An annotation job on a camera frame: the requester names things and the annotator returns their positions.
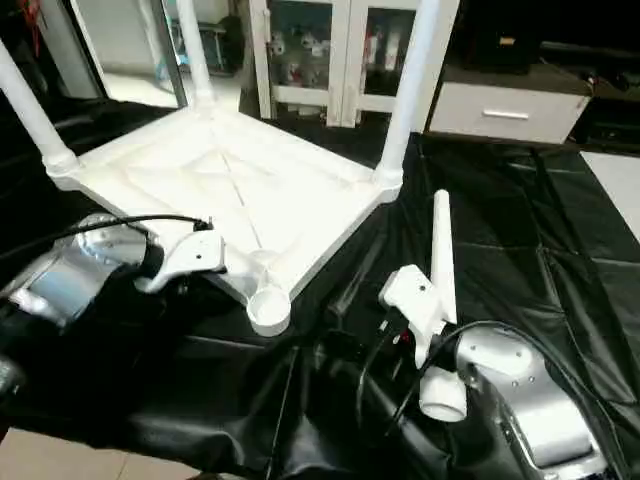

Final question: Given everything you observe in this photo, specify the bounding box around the white plastic table leg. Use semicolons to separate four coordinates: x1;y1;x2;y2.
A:
0;40;79;178
418;190;469;424
178;0;217;113
374;0;443;197

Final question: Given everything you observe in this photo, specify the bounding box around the white plastic table top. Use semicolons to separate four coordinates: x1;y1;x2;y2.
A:
45;104;407;338

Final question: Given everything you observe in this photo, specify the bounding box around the black plastic mat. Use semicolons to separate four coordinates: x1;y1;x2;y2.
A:
0;95;640;480

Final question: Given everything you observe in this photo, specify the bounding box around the white drawer unit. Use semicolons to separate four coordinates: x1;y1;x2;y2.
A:
428;80;597;147

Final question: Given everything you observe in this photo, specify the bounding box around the white glass-door cabinet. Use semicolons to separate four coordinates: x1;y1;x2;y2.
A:
248;0;461;130

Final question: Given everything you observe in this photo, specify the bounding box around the black low cabinet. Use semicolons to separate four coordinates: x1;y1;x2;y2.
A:
445;0;640;126

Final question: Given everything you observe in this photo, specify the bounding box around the grey metal pole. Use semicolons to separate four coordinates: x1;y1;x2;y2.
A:
158;0;191;109

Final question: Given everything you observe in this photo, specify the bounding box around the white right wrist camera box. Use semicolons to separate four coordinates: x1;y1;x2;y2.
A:
378;264;447;371

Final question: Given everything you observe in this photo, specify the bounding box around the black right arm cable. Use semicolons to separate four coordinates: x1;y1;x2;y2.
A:
354;320;601;443

